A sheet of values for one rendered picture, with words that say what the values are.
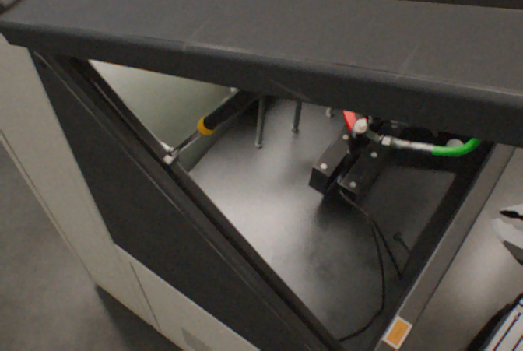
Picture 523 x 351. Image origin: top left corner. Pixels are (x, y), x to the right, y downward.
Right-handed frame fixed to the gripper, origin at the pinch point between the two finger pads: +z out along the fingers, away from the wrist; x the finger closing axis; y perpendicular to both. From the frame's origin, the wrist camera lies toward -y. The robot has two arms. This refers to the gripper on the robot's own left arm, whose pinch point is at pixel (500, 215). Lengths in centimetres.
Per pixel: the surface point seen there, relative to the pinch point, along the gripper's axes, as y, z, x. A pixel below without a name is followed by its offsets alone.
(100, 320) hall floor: 34, 131, -72
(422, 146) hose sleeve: 0.2, 23.9, 6.2
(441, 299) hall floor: 98, 97, 14
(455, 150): 1.0, 17.9, 7.9
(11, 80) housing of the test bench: -47, 37, -34
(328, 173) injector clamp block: 2.8, 43.1, -4.0
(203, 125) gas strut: -33.7, 3.0, -21.1
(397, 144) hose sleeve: -0.7, 28.3, 4.6
